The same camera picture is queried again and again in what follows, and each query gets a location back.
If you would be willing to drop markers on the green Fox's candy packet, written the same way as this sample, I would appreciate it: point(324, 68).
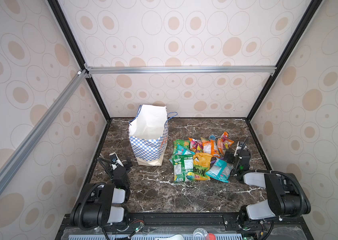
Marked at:
point(183, 168)

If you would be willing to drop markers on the teal mint blossom packet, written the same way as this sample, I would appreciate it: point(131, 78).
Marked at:
point(180, 150)

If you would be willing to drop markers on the left slanted aluminium rail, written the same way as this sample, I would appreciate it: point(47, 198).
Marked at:
point(16, 160)

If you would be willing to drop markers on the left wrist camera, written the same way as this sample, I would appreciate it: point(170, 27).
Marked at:
point(115, 161)

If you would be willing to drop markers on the clear plastic bottle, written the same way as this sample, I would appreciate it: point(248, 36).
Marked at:
point(200, 234)

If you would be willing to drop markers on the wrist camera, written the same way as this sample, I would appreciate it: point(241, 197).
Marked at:
point(115, 161)
point(239, 146)

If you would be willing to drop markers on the yellow green snack packet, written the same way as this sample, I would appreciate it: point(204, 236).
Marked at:
point(201, 164)

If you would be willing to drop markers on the colourful fruit candy packet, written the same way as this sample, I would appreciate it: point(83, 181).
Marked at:
point(195, 145)

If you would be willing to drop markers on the orange Fox's candy packet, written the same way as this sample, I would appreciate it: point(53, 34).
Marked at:
point(210, 147)

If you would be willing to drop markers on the red cap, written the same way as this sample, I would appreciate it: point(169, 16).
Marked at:
point(211, 236)

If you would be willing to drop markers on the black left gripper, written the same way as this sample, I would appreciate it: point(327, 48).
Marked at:
point(124, 168)

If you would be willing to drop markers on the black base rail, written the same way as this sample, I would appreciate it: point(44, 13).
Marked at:
point(290, 228)

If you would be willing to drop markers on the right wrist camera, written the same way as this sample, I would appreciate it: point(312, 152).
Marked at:
point(239, 146)

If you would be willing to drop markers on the horizontal aluminium rail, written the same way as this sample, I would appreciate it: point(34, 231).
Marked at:
point(182, 70)

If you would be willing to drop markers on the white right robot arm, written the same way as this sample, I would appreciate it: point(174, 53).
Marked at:
point(285, 195)

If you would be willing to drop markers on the green chips snack packet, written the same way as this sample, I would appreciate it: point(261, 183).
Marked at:
point(183, 143)

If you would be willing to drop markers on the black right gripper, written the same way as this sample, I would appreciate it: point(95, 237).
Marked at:
point(233, 155)

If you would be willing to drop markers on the blue checkered paper bag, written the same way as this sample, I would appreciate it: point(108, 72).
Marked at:
point(148, 134)

